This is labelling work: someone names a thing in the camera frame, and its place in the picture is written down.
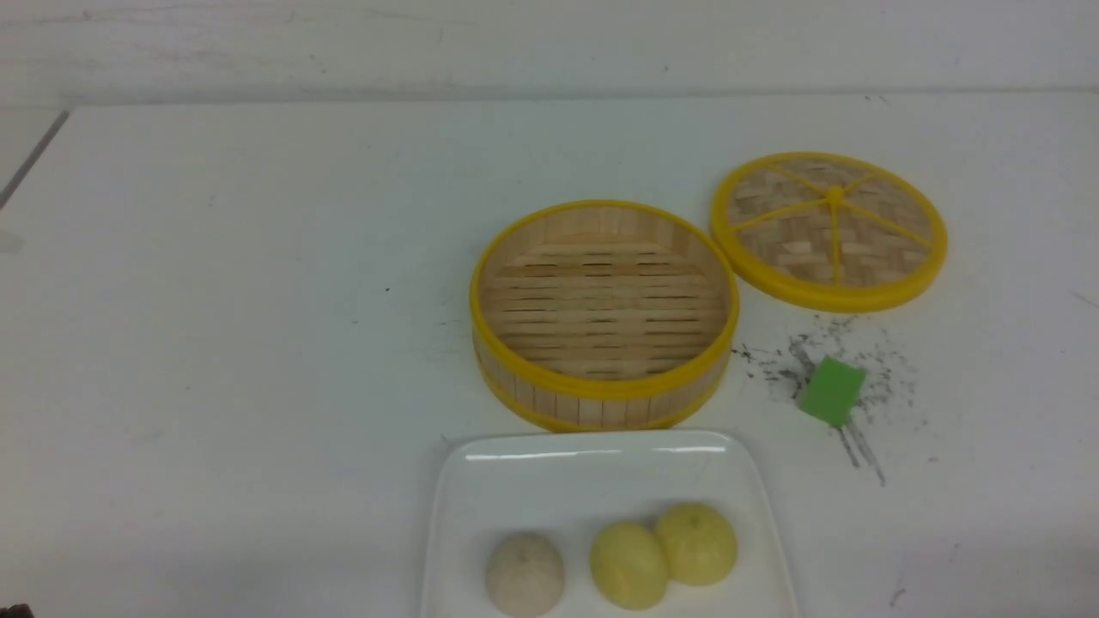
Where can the yellow steamed bun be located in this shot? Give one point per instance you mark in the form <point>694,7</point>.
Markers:
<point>700,544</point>
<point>628,566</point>

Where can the white steamed bun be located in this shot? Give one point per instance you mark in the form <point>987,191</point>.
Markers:
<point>525,575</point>

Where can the white square plate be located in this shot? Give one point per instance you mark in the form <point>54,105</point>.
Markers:
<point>568,486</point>

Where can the woven bamboo steamer lid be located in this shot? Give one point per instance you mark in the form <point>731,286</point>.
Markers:
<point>828,232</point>

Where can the yellow steamed bun on plate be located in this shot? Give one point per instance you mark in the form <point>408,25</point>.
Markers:
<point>700,544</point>

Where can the green cube block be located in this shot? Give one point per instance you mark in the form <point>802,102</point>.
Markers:
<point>832,392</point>

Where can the bamboo steamer basket yellow rim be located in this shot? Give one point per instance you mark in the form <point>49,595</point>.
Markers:
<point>603,315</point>

